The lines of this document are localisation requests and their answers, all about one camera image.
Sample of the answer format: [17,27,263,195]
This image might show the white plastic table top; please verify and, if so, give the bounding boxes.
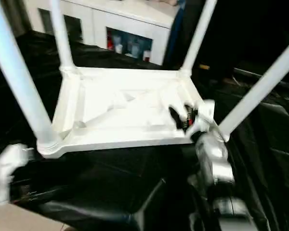
[36,66,229,160]

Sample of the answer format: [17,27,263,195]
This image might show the long dark metal rod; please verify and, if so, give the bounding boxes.
[233,68,289,85]

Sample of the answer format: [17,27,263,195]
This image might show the black table mat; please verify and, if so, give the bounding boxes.
[0,30,289,231]

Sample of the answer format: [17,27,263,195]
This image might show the white cabinet with glass doors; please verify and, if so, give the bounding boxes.
[26,0,180,66]

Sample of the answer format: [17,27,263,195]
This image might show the grey curtain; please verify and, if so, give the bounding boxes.
[8,0,33,34]

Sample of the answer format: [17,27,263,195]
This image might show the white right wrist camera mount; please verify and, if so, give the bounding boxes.
[189,99,217,138]

